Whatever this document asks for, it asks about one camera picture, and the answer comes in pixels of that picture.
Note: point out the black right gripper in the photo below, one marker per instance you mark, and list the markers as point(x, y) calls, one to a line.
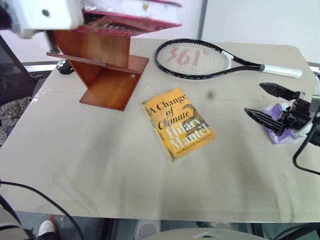
point(298, 112)

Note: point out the yellow paperback book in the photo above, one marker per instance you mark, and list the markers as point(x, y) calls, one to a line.
point(178, 125)

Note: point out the red and white book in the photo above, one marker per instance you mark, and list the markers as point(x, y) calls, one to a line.
point(130, 22)

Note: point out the zigzag wooden bookshelf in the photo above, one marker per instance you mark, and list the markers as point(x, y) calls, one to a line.
point(107, 85)

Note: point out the purple and white cloth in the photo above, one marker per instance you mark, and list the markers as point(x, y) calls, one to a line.
point(281, 137)

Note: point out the black and white tennis racket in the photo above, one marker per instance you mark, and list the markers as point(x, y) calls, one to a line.
point(280, 70)

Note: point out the grey vertical pole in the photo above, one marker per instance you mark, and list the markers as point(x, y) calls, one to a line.
point(203, 17)

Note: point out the white round object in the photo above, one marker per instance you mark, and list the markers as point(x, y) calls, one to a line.
point(147, 228)

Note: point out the small black round object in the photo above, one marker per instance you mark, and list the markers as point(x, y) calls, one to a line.
point(64, 67)

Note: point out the white shoe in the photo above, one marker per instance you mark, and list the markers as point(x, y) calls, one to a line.
point(47, 228)

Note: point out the plaid fabric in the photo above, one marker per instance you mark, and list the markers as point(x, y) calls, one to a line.
point(12, 112)

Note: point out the black mesh office chair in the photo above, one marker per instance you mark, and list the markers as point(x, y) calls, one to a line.
point(12, 75)

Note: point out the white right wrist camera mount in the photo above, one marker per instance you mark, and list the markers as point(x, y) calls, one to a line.
point(315, 102)

